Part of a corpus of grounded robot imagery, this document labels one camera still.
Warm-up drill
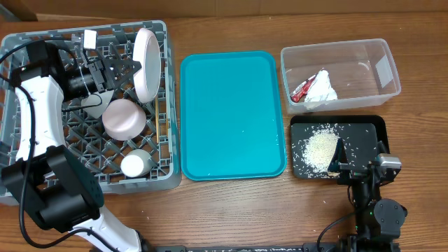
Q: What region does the teal plastic tray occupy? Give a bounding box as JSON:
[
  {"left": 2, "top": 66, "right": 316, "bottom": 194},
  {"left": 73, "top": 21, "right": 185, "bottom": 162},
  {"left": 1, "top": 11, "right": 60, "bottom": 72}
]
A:
[{"left": 179, "top": 50, "right": 287, "bottom": 181}]

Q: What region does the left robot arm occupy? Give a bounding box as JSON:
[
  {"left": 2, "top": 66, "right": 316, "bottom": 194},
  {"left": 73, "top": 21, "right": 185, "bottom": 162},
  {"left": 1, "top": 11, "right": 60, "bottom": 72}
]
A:
[{"left": 1, "top": 38, "right": 151, "bottom": 251}]

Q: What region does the large white plate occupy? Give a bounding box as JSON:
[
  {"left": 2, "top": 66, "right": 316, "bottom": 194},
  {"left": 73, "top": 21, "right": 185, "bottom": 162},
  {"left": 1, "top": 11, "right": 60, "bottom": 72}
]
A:
[{"left": 132, "top": 28, "right": 162, "bottom": 103}]

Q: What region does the white cup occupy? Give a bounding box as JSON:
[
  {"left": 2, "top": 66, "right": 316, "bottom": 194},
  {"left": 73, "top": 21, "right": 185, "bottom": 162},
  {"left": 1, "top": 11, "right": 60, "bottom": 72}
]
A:
[{"left": 120, "top": 149, "right": 152, "bottom": 178}]

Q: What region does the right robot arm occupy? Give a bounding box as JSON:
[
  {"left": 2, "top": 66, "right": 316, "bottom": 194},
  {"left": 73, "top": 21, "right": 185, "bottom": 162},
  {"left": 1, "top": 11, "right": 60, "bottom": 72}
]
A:
[{"left": 313, "top": 139, "right": 407, "bottom": 251}]

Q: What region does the wooden chopstick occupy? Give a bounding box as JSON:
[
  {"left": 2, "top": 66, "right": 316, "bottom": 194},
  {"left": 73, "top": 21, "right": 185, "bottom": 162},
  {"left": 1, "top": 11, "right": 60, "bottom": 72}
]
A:
[{"left": 155, "top": 99, "right": 160, "bottom": 144}]

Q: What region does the grey plastic dish rack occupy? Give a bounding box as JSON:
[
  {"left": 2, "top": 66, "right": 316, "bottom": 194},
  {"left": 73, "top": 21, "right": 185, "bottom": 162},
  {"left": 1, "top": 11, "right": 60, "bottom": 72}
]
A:
[{"left": 1, "top": 20, "right": 182, "bottom": 194}]

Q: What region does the red snack wrapper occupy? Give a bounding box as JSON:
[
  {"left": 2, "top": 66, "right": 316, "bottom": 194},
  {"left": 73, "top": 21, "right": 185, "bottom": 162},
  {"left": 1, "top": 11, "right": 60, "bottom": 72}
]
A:
[{"left": 290, "top": 74, "right": 316, "bottom": 103}]

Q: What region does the grey shallow bowl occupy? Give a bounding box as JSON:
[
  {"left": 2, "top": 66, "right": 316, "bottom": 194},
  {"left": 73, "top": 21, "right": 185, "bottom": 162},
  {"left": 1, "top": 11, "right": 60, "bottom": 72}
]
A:
[{"left": 81, "top": 90, "right": 114, "bottom": 118}]

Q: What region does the white tissue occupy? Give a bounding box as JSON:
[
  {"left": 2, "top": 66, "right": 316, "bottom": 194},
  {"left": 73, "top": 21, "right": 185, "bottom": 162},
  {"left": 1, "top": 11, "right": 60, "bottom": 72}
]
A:
[{"left": 304, "top": 69, "right": 337, "bottom": 102}]

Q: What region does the clear plastic waste bin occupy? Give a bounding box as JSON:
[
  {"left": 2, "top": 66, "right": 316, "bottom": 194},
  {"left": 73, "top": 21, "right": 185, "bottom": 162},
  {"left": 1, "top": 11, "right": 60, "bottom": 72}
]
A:
[{"left": 281, "top": 38, "right": 402, "bottom": 114}]

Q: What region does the black food waste tray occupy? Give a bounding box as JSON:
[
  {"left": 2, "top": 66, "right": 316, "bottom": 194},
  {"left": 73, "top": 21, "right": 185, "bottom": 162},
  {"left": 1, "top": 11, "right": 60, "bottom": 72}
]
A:
[{"left": 290, "top": 115, "right": 389, "bottom": 179}]

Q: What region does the pile of rice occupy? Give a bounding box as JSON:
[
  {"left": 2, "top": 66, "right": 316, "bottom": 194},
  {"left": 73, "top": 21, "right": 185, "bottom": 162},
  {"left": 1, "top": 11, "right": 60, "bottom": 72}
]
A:
[{"left": 292, "top": 122, "right": 368, "bottom": 178}]

